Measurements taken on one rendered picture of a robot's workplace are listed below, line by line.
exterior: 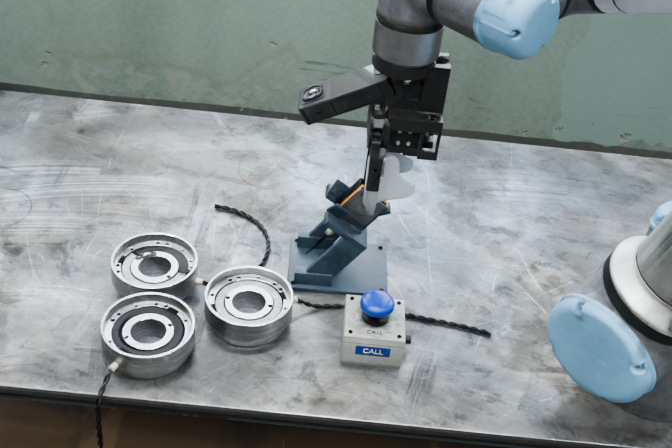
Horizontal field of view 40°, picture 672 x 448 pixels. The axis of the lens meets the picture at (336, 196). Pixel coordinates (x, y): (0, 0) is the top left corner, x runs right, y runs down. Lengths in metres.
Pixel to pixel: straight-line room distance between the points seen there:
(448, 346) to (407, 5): 0.42
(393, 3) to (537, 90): 1.86
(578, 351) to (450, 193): 0.50
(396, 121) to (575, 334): 0.31
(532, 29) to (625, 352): 0.31
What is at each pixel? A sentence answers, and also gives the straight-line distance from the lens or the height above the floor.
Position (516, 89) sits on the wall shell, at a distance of 2.80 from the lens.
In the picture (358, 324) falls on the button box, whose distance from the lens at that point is 1.07.
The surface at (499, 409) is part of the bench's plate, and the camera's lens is 1.08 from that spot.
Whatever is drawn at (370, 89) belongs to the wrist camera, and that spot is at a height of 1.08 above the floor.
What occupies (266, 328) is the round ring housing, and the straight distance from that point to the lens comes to 1.07.
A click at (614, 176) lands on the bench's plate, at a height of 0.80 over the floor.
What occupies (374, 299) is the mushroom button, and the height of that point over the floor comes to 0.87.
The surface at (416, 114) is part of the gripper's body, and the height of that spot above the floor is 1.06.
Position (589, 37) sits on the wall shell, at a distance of 2.75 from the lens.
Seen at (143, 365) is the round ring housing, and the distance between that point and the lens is 1.04.
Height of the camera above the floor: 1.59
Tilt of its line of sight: 36 degrees down
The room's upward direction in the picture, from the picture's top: 7 degrees clockwise
